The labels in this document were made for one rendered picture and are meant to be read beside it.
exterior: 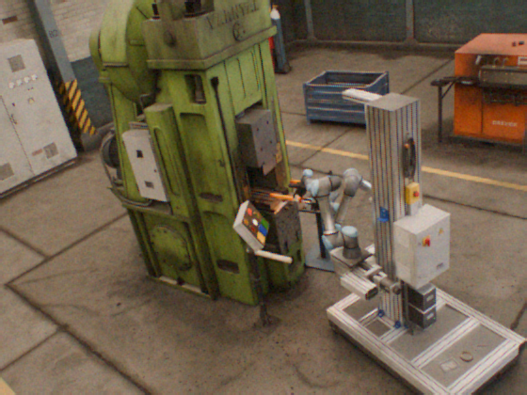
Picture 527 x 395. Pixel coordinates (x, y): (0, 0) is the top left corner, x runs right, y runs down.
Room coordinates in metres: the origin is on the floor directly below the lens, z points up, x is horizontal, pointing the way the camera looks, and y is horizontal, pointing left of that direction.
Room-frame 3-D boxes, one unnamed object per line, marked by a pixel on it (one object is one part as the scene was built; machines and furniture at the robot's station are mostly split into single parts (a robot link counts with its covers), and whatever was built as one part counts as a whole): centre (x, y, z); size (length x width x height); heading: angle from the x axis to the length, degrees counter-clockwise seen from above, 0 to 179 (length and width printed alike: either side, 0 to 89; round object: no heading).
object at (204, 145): (4.04, 0.36, 1.15); 0.44 x 0.26 x 2.30; 51
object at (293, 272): (4.22, 0.04, 0.23); 0.55 x 0.37 x 0.47; 51
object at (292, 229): (4.22, 0.04, 0.69); 0.56 x 0.38 x 0.45; 51
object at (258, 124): (4.20, 0.04, 1.56); 0.42 x 0.39 x 0.40; 51
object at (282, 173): (4.56, -0.06, 1.15); 0.44 x 0.26 x 2.30; 51
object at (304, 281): (4.01, -0.13, 0.01); 0.58 x 0.39 x 0.01; 141
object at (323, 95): (8.03, -1.62, 0.36); 1.20 x 0.80 x 0.72; 49
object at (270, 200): (4.17, 0.07, 0.96); 0.42 x 0.20 x 0.09; 51
